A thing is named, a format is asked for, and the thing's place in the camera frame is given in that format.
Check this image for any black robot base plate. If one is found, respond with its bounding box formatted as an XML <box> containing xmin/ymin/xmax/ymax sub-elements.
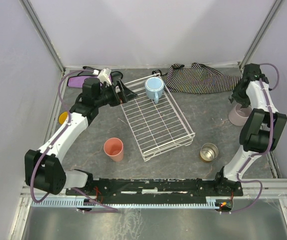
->
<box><xmin>80</xmin><ymin>178</ymin><xmax>244</xmax><ymax>205</ymax></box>

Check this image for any light blue textured mug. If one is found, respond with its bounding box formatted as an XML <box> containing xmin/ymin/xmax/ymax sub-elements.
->
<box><xmin>144</xmin><ymin>76</ymin><xmax>165</xmax><ymax>104</ymax></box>

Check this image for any pink plastic cup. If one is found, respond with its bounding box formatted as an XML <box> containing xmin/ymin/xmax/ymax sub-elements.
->
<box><xmin>103</xmin><ymin>137</ymin><xmax>124</xmax><ymax>162</ymax></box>

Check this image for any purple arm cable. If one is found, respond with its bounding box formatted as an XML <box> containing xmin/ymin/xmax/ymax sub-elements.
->
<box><xmin>30</xmin><ymin>71</ymin><xmax>119</xmax><ymax>214</ymax></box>
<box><xmin>218</xmin><ymin>62</ymin><xmax>281</xmax><ymax>216</ymax></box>

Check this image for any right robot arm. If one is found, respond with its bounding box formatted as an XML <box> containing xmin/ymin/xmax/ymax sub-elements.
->
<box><xmin>214</xmin><ymin>63</ymin><xmax>287</xmax><ymax>196</ymax></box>

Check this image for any lilac textured mug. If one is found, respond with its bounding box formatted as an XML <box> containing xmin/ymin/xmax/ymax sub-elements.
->
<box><xmin>228</xmin><ymin>103</ymin><xmax>252</xmax><ymax>127</ymax></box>

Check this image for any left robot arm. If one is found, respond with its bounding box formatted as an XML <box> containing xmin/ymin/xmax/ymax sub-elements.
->
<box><xmin>24</xmin><ymin>77</ymin><xmax>138</xmax><ymax>195</ymax></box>

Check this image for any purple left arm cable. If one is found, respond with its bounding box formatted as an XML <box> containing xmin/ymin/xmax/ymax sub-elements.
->
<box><xmin>30</xmin><ymin>71</ymin><xmax>119</xmax><ymax>214</ymax></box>

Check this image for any striped cloth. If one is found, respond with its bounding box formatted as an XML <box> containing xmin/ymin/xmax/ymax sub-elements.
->
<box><xmin>152</xmin><ymin>62</ymin><xmax>241</xmax><ymax>95</ymax></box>

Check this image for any white wire dish rack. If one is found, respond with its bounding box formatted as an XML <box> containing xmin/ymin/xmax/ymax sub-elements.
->
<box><xmin>121</xmin><ymin>74</ymin><xmax>196</xmax><ymax>162</ymax></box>

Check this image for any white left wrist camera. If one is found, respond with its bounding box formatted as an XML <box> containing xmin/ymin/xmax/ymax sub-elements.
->
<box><xmin>93</xmin><ymin>68</ymin><xmax>112</xmax><ymax>86</ymax></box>

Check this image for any purple microfiber cloth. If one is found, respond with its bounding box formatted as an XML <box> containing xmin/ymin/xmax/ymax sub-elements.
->
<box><xmin>67</xmin><ymin>66</ymin><xmax>123</xmax><ymax>88</ymax></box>

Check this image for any yellow plastic cup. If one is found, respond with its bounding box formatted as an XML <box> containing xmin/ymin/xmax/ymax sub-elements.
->
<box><xmin>58</xmin><ymin>111</ymin><xmax>68</xmax><ymax>125</ymax></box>

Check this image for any metal steel cup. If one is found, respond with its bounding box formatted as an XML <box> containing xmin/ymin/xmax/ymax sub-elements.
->
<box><xmin>199</xmin><ymin>143</ymin><xmax>219</xmax><ymax>163</ymax></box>

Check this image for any light blue cable duct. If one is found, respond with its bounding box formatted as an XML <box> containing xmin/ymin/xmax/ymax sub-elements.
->
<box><xmin>30</xmin><ymin>196</ymin><xmax>232</xmax><ymax>210</ymax></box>

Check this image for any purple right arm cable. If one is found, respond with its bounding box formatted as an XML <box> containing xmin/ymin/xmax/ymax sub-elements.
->
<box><xmin>218</xmin><ymin>62</ymin><xmax>281</xmax><ymax>216</ymax></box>

